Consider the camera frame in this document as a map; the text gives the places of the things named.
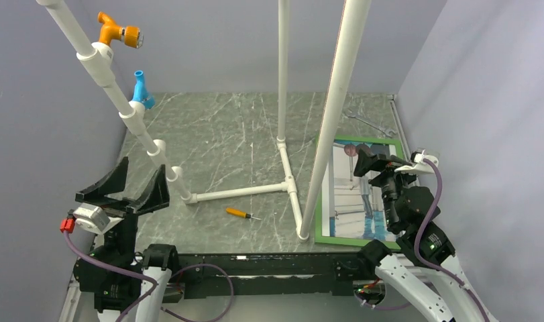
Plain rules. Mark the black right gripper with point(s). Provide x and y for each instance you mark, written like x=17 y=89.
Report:
x=365 y=162

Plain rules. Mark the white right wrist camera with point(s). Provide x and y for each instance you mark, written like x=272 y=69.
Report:
x=422 y=161

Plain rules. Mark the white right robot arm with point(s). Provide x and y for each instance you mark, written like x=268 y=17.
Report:
x=411 y=190

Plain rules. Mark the green wooden photo frame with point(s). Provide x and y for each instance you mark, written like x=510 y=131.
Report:
x=349 y=211

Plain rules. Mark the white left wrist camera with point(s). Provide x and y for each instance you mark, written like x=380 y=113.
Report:
x=90 y=218

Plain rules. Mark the silver open-end wrench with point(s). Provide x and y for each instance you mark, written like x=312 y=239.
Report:
x=389 y=133

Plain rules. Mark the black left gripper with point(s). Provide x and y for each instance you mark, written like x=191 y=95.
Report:
x=154 y=196

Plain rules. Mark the orange handled screwdriver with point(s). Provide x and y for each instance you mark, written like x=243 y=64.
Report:
x=241 y=214

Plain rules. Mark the orange plastic faucet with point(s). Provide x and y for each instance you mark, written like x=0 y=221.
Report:
x=130 y=35

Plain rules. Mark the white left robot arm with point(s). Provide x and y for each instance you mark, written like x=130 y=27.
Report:
x=127 y=285

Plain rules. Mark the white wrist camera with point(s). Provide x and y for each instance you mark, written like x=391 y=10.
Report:
x=90 y=218
x=422 y=161

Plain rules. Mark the white PVC pipe stand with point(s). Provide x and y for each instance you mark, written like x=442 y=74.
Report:
x=96 y=59

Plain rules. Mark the blue plastic faucet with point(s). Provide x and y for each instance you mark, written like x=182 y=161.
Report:
x=140 y=92

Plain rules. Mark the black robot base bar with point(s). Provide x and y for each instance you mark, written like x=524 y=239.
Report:
x=335 y=273

